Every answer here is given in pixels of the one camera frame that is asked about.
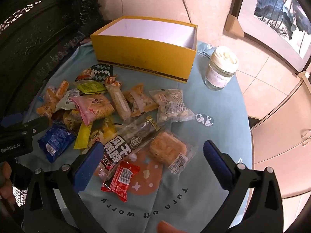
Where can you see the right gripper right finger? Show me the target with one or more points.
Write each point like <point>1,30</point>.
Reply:
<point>265,210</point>

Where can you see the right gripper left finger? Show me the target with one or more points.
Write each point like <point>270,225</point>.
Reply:
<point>42,212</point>

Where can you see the orange biscuit snack bag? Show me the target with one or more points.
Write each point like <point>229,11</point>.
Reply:
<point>51,98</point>

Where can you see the yellow soft bread packet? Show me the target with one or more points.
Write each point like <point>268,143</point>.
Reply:
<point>98,131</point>

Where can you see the pink cracker snack packet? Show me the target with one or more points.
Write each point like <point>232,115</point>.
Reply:
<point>93,107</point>

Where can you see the lime green snack packet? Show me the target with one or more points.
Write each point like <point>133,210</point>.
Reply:
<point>90,87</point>

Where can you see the orange white candy packet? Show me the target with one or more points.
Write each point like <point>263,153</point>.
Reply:
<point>111,80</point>

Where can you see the clear nut snack packet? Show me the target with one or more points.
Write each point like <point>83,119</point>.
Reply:
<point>171,106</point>

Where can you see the person's left hand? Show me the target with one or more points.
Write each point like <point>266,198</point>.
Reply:
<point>7,188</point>

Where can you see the person's right hand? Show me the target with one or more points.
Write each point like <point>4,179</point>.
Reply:
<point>164,227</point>

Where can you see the blue snack packet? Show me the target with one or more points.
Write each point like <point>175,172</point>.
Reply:
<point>55,141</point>

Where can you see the pale green snack pouch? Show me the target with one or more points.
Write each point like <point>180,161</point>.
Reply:
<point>66,103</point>

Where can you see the red barcode snack packet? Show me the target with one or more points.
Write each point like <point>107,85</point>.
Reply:
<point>121,180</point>

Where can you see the dried duck neck packet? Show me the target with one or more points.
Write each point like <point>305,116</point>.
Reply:
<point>127,141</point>

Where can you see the red top snack packet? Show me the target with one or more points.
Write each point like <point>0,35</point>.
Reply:
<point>87,74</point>

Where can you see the light blue tablecloth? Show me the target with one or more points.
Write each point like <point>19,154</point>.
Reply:
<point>189,200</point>

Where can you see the long rice cracker packet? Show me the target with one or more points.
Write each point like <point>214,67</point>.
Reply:
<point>120,103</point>

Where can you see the clear pastry snack packet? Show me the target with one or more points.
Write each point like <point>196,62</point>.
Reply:
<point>170,150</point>

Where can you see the dark carved wooden furniture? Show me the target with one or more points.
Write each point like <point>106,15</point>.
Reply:
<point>36,36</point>

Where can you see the glass jar with label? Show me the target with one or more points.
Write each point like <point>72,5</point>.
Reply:
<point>221,68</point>

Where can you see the yellow cardboard box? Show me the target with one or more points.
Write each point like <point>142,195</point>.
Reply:
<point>158,46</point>

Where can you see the framed lotus painting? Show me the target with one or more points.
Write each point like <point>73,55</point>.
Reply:
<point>280,26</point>

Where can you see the white cabinet with handle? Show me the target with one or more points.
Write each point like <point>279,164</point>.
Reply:
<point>281,140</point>

